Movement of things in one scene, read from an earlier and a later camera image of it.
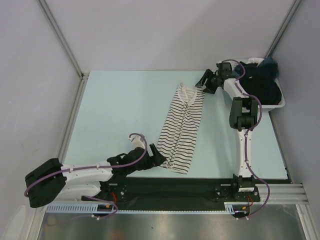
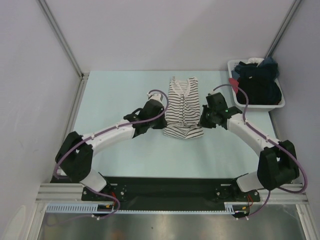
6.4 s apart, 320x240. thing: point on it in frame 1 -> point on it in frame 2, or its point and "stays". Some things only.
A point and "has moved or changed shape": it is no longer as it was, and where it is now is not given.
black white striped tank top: x=177 y=143 has moved or changed shape
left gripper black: x=155 y=160 -> x=162 y=124
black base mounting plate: x=163 y=191 stays
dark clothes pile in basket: x=260 y=80 stays
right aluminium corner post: x=283 y=28 stays
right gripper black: x=208 y=74 -> x=203 y=122
